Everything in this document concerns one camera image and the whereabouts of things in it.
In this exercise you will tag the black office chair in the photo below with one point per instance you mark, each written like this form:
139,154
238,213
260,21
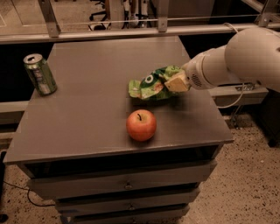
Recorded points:
101,20

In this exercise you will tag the middle drawer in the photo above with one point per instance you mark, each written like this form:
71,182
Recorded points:
129,201

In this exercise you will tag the grey drawer cabinet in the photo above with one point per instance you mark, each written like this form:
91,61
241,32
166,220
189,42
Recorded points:
81,128

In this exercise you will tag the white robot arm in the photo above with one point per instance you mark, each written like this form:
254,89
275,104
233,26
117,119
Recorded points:
250,56

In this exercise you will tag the green rice chip bag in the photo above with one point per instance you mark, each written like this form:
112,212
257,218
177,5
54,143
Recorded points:
152,87

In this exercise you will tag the drawer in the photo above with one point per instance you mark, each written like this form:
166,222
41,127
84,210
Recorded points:
129,201
137,216
132,179

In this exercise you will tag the green soda can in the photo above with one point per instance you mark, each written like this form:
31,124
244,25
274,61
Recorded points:
40,74

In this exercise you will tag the top drawer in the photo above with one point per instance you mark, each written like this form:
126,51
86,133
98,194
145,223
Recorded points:
132,179

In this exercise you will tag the bottom drawer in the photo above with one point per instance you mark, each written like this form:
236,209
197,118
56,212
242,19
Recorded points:
137,216

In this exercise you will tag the red apple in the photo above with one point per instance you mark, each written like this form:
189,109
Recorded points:
141,125

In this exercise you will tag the metal railing frame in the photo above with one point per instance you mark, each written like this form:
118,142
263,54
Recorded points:
31,21

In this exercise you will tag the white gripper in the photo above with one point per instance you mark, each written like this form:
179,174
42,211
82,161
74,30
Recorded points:
192,73

